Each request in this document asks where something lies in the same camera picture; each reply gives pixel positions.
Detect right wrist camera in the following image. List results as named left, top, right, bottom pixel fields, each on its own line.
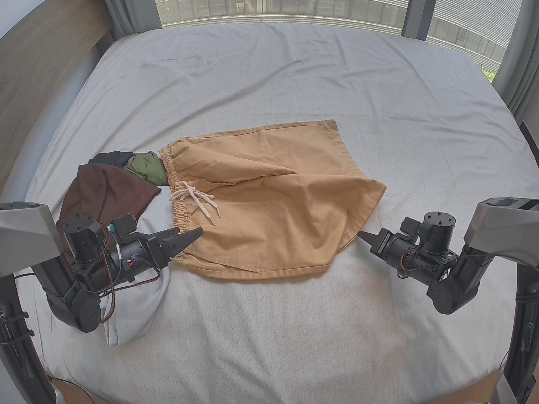
left=399, top=216, right=422, bottom=242

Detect tan drawstring shorts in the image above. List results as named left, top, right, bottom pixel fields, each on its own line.
left=159, top=118, right=387, bottom=281

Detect pale grey garment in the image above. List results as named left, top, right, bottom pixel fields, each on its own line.
left=102, top=185, right=179, bottom=348

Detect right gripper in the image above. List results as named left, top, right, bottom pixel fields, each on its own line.
left=357, top=227, right=407, bottom=269

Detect brown garment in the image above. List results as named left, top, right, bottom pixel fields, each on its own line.
left=58, top=163, right=163, bottom=231

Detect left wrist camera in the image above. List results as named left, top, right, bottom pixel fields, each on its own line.
left=111, top=213, right=138, bottom=243

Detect black garment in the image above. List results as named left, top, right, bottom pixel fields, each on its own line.
left=88, top=151, right=136, bottom=170

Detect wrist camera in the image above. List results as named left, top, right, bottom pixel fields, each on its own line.
left=111, top=213, right=138, bottom=243
left=399, top=216, right=422, bottom=242

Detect green garment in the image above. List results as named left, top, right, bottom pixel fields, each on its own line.
left=123, top=151, right=169, bottom=187

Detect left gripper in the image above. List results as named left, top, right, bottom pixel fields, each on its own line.
left=115, top=226, right=205, bottom=278

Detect black cable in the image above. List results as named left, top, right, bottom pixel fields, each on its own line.
left=45, top=374, right=92, bottom=404

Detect bed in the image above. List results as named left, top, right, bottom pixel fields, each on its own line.
left=0, top=0, right=539, bottom=404

